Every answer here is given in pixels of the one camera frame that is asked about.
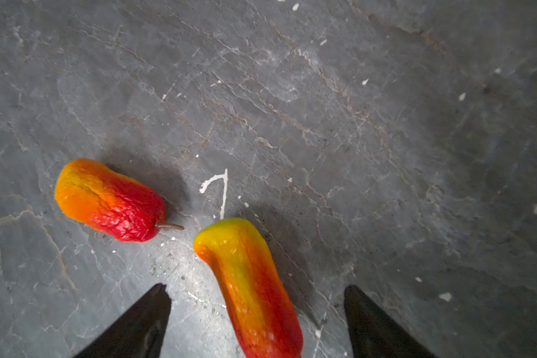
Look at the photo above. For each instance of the red-orange fake mango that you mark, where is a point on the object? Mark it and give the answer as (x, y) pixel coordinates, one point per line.
(91, 193)
(259, 307)

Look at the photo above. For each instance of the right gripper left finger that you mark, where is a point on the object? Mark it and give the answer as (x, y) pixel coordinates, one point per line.
(139, 331)

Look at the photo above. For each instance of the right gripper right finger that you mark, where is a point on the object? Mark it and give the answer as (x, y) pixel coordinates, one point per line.
(373, 333)

